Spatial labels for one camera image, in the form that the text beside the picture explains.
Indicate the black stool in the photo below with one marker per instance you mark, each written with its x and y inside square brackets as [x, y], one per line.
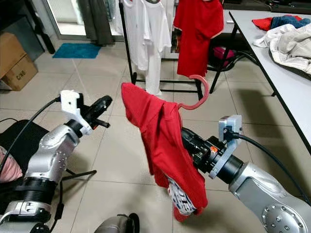
[24, 138]

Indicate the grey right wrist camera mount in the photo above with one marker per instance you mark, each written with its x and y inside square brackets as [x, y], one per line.
[233, 126]

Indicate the black table leg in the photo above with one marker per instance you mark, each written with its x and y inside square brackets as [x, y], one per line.
[224, 56]

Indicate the black clothes rack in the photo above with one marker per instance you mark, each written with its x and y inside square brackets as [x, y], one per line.
[128, 73]

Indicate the red plastic hanger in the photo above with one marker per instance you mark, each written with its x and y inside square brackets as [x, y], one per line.
[205, 92]

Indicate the blue jeans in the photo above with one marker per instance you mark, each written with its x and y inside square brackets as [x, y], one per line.
[286, 21]

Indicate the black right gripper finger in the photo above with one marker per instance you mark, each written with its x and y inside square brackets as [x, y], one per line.
[192, 141]

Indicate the pink sleeved person forearm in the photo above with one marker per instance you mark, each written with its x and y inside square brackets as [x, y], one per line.
[9, 165]

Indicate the red hanging shirt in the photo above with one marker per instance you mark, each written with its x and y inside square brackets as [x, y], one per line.
[199, 39]

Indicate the white hanging shirt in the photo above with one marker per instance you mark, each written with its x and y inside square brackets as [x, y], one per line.
[133, 34]
[156, 48]

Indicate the large brown cardboard box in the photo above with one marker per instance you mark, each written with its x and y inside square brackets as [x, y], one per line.
[12, 53]

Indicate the small brown cardboard box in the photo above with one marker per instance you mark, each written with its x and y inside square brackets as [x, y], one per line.
[23, 73]

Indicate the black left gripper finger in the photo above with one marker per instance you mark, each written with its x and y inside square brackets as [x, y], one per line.
[105, 109]
[98, 104]

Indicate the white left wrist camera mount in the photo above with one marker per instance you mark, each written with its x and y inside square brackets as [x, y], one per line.
[70, 103]

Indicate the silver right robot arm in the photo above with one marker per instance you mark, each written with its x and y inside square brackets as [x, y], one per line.
[272, 194]

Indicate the magenta bag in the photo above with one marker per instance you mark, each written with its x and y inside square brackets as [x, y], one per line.
[222, 53]

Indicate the red shirt with white print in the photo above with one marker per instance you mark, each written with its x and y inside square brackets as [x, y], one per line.
[160, 141]

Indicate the blue floor mat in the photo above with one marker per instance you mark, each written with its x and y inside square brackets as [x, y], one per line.
[77, 51]

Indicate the grey curtain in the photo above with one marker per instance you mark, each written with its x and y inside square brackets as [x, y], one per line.
[97, 22]

